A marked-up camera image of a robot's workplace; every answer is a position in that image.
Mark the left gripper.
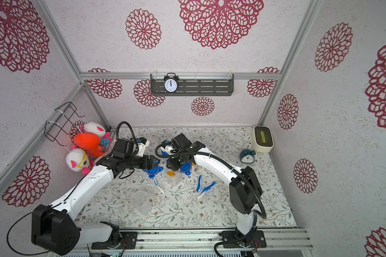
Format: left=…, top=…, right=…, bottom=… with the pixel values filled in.
left=125, top=154, right=161, bottom=169

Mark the clear plastic container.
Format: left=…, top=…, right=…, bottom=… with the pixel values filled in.
left=130, top=191, right=152, bottom=215
left=166, top=169, right=181, bottom=186

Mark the blue toothbrush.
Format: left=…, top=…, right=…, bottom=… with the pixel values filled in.
left=196, top=175, right=202, bottom=193
left=202, top=181, right=216, bottom=193

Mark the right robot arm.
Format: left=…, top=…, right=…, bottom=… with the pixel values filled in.
left=154, top=133, right=267, bottom=236

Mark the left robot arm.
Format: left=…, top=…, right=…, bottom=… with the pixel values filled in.
left=31, top=138, right=158, bottom=256

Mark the left blue container lid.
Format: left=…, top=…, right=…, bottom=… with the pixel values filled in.
left=144, top=166, right=164, bottom=179

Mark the red plush toy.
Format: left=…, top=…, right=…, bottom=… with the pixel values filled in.
left=74, top=132, right=107, bottom=158

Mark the upper white pink plush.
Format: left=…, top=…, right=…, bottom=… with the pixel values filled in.
left=80, top=122, right=110, bottom=139

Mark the white pink plush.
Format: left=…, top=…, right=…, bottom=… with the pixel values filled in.
left=65, top=148, right=94, bottom=175
left=80, top=122, right=110, bottom=139

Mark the lower white pink plush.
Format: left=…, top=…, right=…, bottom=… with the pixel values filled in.
left=65, top=148, right=94, bottom=175

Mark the wrapped toothbrush lower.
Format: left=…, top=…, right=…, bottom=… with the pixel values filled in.
left=197, top=189, right=212, bottom=200

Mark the teal alarm clock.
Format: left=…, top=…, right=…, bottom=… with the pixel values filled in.
left=239, top=149, right=256, bottom=164

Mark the black alarm clock on shelf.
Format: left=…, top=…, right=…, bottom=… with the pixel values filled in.
left=164, top=72, right=179, bottom=93

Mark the cream box with green window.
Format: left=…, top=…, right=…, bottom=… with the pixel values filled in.
left=251, top=125, right=274, bottom=153

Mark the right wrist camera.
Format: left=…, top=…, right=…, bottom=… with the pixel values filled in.
left=160, top=140, right=178, bottom=155

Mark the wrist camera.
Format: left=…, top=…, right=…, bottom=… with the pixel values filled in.
left=160, top=140, right=178, bottom=155
left=136, top=137, right=150, bottom=157

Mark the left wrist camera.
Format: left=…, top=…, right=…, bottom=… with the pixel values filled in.
left=136, top=137, right=150, bottom=157

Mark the grey wall shelf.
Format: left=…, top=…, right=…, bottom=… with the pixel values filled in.
left=150, top=74, right=234, bottom=96

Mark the black wire basket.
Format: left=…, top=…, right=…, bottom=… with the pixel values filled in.
left=43, top=101, right=85, bottom=148

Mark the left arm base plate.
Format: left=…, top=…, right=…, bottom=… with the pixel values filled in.
left=91, top=232, right=138, bottom=250

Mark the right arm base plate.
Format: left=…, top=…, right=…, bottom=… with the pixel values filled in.
left=219, top=229, right=267, bottom=248

